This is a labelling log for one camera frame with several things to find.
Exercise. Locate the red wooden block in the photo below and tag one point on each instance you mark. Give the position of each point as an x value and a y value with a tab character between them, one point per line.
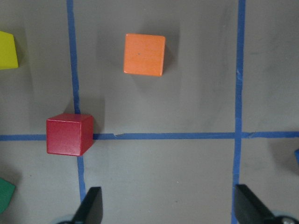
69	134

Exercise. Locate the blue wooden block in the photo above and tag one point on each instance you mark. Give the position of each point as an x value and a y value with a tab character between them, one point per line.
296	152

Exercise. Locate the green wooden block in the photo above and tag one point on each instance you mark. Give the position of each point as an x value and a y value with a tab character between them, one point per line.
6	193

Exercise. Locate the orange wooden block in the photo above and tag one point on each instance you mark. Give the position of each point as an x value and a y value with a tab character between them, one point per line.
144	54

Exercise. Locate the yellow wooden block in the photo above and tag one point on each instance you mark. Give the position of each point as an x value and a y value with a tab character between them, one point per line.
8	55

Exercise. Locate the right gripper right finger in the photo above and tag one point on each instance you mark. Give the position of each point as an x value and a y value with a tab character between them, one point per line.
249	209

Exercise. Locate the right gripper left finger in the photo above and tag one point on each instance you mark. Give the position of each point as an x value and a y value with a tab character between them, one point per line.
91	209

